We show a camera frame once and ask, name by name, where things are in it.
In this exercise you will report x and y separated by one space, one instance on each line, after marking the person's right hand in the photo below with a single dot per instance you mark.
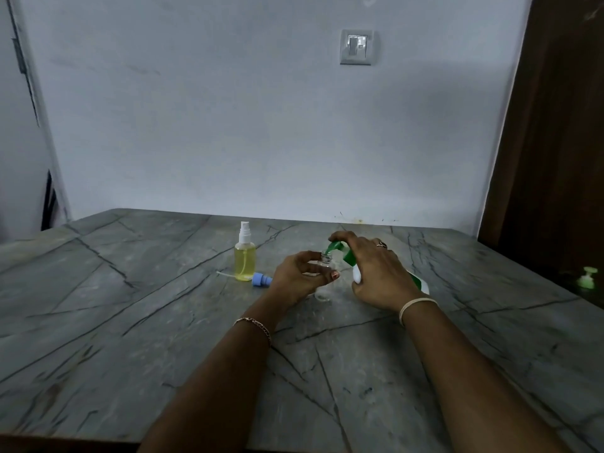
380 278

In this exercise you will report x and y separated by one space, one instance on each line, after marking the person's left hand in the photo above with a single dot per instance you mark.
290 280

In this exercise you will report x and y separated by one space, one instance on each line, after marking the person's right thumb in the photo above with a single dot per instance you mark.
358 286

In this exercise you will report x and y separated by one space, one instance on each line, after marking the person's left thumb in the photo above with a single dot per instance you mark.
323 276

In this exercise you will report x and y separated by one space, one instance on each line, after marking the small clear glass bottle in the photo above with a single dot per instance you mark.
325 262

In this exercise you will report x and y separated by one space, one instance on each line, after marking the white green pump bottle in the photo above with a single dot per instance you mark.
350 257

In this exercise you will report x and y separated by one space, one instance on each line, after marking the person's right forearm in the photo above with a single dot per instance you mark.
467 382

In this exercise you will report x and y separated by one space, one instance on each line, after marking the person's left forearm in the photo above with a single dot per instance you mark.
222 386

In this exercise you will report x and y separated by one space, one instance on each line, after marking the pale wrist bangle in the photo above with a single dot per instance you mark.
415 303

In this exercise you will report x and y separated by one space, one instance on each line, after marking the blue spray cap with tube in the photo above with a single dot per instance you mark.
261 279

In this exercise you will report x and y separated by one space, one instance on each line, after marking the yellow liquid spray bottle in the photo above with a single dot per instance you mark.
245 261

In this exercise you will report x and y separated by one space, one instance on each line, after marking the pale green pump dispenser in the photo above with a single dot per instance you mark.
588 277

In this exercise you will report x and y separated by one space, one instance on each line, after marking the brown wooden door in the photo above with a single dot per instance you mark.
552 146

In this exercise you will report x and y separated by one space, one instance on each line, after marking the white wall light switch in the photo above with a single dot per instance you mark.
356 47

